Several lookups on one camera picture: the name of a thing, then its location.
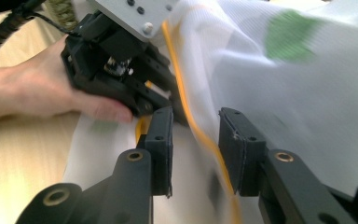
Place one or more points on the white leaf-print mesh laundry bag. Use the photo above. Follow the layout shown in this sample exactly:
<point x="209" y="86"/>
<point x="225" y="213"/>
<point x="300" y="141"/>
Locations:
<point x="292" y="93"/>

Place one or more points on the green woven basket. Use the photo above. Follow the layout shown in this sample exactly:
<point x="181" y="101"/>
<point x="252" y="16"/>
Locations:
<point x="62" y="12"/>

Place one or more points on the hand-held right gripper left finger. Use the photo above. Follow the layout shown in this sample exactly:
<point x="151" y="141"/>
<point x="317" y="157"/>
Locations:
<point x="161" y="149"/>

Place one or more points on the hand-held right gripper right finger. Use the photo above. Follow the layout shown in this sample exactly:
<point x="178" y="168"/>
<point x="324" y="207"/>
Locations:
<point x="240" y="155"/>

